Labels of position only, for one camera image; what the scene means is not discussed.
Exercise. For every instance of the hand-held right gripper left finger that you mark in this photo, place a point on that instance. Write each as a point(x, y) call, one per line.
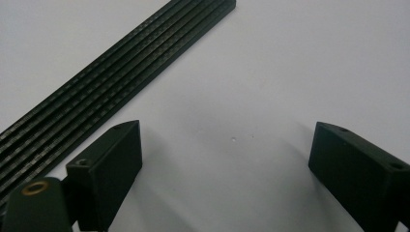
point(103, 174)

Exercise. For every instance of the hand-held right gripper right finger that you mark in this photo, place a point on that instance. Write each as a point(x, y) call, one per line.
point(361, 180)

